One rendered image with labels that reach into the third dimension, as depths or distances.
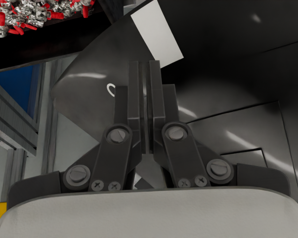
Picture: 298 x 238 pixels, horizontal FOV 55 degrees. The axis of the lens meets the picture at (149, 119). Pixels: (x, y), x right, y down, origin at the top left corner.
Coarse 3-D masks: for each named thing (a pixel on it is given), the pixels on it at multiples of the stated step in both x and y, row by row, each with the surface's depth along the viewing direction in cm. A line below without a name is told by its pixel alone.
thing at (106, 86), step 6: (108, 78) 18; (114, 78) 18; (96, 84) 19; (102, 84) 19; (108, 84) 18; (114, 84) 18; (120, 84) 18; (102, 90) 19; (108, 90) 19; (108, 96) 19
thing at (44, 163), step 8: (56, 80) 118; (48, 104) 114; (48, 112) 112; (56, 112) 112; (48, 120) 111; (56, 120) 111; (48, 128) 110; (56, 128) 110; (48, 136) 108; (48, 144) 107; (48, 168) 104
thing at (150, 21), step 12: (156, 0) 14; (144, 12) 15; (156, 12) 14; (144, 24) 15; (156, 24) 15; (144, 36) 15; (156, 36) 15; (168, 36) 15; (156, 48) 15; (168, 48) 15; (168, 60) 15
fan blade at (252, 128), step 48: (192, 0) 13; (240, 0) 13; (288, 0) 12; (96, 48) 17; (144, 48) 16; (192, 48) 14; (240, 48) 13; (288, 48) 12; (96, 96) 20; (144, 96) 18; (192, 96) 16; (240, 96) 14; (288, 96) 13; (240, 144) 16; (288, 144) 14
